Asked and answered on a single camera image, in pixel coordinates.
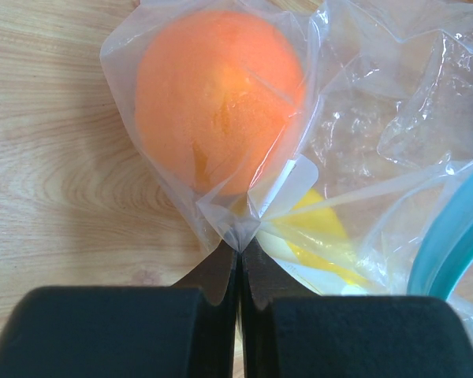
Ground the orange toy orange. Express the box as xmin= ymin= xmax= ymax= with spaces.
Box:
xmin=135 ymin=10 xmax=306 ymax=195

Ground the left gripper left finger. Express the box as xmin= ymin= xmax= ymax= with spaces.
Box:
xmin=0 ymin=243 xmax=237 ymax=377

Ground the yellow toy bell pepper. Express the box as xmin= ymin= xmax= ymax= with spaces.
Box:
xmin=232 ymin=188 xmax=371 ymax=292

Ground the clear blue zip bag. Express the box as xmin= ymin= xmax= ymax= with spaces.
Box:
xmin=100 ymin=1 xmax=473 ymax=343

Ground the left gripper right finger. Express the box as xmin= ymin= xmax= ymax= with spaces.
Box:
xmin=240 ymin=242 xmax=473 ymax=377

